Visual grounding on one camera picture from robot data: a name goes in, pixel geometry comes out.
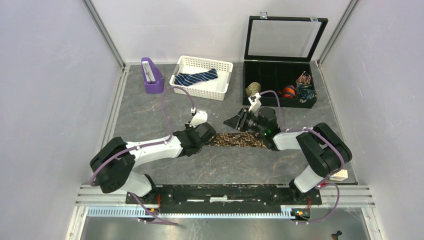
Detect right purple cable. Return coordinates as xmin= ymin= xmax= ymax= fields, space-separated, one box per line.
xmin=259 ymin=90 xmax=347 ymax=225

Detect colourful toy blocks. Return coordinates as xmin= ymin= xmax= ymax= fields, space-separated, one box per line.
xmin=320 ymin=169 xmax=349 ymax=187

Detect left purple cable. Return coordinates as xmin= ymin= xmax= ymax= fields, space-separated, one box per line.
xmin=88 ymin=86 xmax=196 ymax=227

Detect navy striped tie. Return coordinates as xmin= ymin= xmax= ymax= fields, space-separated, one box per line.
xmin=174 ymin=68 xmax=219 ymax=87

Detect brown floral tie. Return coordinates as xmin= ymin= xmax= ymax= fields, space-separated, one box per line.
xmin=205 ymin=132 xmax=266 ymax=148

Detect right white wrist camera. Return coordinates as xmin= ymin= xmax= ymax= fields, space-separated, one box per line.
xmin=248 ymin=92 xmax=262 ymax=114

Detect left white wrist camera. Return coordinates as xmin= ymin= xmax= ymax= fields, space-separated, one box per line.
xmin=185 ymin=107 xmax=208 ymax=128

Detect orange navy rolled tie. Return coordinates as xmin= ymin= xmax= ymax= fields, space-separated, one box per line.
xmin=279 ymin=85 xmax=296 ymax=99

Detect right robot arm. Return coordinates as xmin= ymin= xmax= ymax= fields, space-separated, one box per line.
xmin=223 ymin=107 xmax=353 ymax=204

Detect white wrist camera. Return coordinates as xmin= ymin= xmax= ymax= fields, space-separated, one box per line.
xmin=248 ymin=92 xmax=262 ymax=114
xmin=185 ymin=107 xmax=208 ymax=128

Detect pink patterned tie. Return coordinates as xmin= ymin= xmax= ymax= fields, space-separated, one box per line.
xmin=295 ymin=71 xmax=312 ymax=86

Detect olive rolled tie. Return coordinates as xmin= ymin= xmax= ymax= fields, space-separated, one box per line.
xmin=245 ymin=81 xmax=261 ymax=97

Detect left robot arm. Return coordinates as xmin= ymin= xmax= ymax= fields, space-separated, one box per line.
xmin=89 ymin=122 xmax=216 ymax=204

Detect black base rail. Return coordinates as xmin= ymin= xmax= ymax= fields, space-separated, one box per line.
xmin=140 ymin=184 xmax=322 ymax=214

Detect black display case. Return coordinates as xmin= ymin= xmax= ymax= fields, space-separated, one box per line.
xmin=241 ymin=16 xmax=329 ymax=109

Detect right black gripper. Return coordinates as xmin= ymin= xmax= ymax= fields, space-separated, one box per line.
xmin=223 ymin=107 xmax=266 ymax=136

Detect teal patterned tie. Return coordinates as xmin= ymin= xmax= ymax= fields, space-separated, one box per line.
xmin=295 ymin=84 xmax=317 ymax=100

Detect purple cable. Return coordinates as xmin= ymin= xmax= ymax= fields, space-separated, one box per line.
xmin=88 ymin=86 xmax=196 ymax=227
xmin=259 ymin=90 xmax=347 ymax=225

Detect white plastic basket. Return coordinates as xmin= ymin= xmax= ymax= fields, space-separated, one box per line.
xmin=169 ymin=55 xmax=234 ymax=101

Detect purple metronome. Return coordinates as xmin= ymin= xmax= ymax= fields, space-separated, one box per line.
xmin=141 ymin=57 xmax=165 ymax=94

